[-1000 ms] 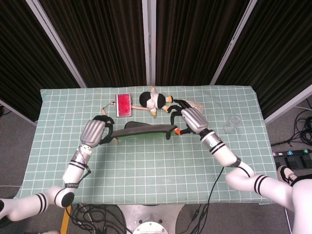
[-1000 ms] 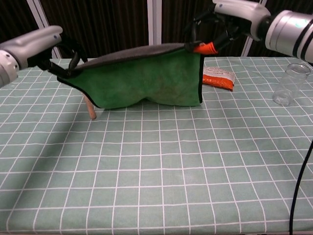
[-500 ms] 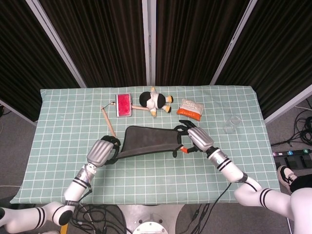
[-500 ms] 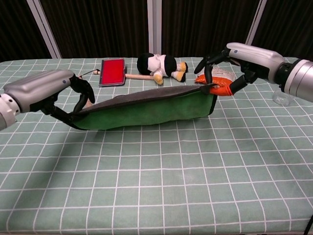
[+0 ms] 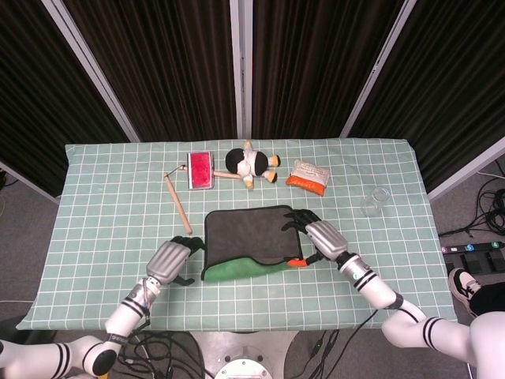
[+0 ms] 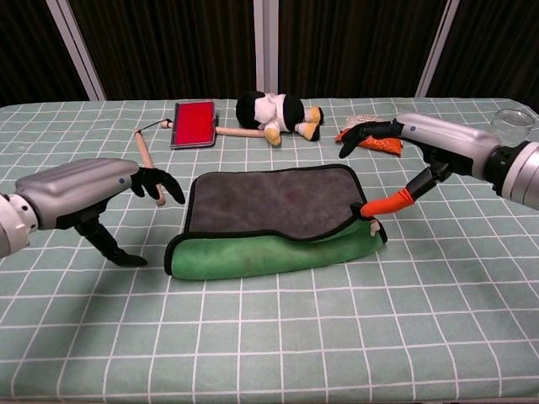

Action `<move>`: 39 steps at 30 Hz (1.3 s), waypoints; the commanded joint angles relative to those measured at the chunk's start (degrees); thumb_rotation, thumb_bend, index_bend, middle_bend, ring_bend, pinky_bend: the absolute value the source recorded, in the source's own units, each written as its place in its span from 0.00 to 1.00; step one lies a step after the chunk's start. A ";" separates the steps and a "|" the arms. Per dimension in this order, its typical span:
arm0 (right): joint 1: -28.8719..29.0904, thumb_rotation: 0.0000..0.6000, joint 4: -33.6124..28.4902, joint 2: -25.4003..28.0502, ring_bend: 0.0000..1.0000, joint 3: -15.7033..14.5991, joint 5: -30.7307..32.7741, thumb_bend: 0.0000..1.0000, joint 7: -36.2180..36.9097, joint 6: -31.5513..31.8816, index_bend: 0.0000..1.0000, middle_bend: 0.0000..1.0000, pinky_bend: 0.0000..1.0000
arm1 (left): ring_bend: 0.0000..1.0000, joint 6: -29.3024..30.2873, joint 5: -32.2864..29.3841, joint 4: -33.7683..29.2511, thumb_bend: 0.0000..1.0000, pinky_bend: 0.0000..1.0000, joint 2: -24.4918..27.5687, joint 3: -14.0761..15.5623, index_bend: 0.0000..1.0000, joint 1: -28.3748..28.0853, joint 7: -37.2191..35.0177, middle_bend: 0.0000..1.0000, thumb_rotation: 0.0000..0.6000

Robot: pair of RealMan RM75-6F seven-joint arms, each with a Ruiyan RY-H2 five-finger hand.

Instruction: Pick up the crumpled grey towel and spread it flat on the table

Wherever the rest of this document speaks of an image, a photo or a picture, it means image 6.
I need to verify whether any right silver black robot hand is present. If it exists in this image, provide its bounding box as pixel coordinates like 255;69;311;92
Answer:
339;112;502;220

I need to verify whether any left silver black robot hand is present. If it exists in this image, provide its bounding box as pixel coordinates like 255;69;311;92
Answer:
14;157;186;268

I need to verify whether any green and grey cloth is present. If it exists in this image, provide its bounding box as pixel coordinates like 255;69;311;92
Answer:
164;163;388;279

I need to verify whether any clear glass jar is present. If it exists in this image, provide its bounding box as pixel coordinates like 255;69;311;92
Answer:
488;108;536;146

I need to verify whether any white and orange snack packet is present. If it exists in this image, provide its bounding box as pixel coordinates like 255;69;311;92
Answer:
335;115;405;157

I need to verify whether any black and white plush toy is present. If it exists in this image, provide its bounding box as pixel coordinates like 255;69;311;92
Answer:
234;90;325;147

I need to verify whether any wooden stick with cord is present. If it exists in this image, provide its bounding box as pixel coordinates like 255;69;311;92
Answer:
133;119;174;206

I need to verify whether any grey partition post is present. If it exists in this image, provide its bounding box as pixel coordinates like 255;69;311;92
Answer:
45;0;105;101
414;0;460;98
252;0;280;100

